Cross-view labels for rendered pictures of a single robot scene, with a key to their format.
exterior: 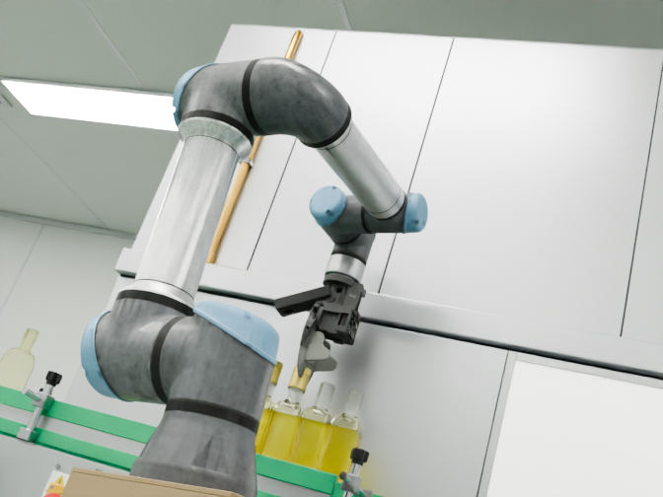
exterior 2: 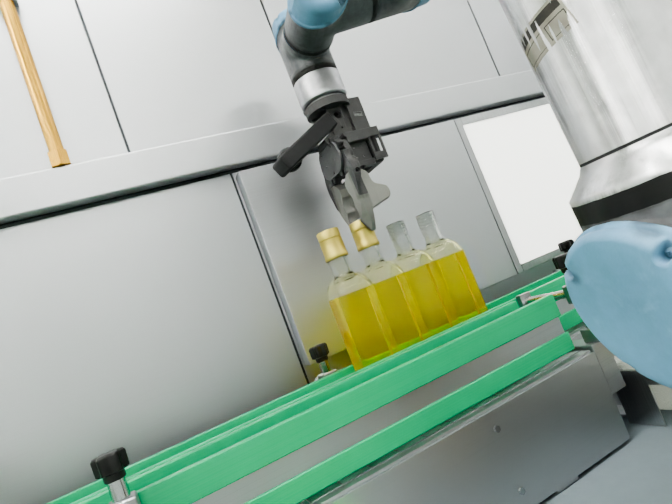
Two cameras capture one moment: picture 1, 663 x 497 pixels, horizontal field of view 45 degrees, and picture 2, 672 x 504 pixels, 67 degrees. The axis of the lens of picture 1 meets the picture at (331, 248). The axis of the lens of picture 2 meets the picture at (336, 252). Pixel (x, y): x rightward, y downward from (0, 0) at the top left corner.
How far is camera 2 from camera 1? 1.18 m
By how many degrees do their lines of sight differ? 48
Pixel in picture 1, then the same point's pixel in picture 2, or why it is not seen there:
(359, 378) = not seen: hidden behind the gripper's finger
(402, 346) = not seen: hidden behind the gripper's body
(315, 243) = (194, 84)
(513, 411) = (486, 169)
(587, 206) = not seen: outside the picture
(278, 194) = (94, 36)
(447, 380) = (429, 168)
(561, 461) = (534, 188)
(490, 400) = (469, 168)
